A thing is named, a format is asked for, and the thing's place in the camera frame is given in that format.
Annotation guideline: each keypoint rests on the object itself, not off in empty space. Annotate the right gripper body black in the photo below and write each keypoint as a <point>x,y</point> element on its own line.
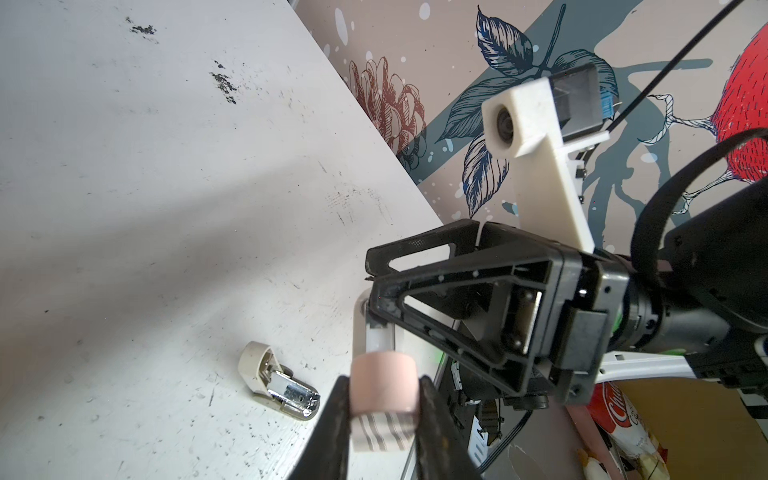
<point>582,301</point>

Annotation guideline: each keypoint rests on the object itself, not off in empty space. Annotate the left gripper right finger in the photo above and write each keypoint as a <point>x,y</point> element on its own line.
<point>439,455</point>

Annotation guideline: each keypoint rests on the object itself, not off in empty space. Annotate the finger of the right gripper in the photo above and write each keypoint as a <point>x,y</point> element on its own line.
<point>445,243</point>
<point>492,309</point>

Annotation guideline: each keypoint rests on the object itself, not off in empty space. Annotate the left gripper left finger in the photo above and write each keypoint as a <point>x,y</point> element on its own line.
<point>326,453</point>

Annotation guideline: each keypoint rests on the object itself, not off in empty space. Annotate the white pink stapler body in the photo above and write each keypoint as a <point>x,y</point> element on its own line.
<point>384,385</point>

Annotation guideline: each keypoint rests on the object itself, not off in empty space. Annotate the metal stapler base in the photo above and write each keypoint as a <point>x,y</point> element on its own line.
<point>274,385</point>

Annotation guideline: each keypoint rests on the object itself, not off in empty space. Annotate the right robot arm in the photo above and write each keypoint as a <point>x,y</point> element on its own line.
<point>697,292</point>

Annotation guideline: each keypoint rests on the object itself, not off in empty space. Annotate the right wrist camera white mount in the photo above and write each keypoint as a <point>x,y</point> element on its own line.
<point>535,126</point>

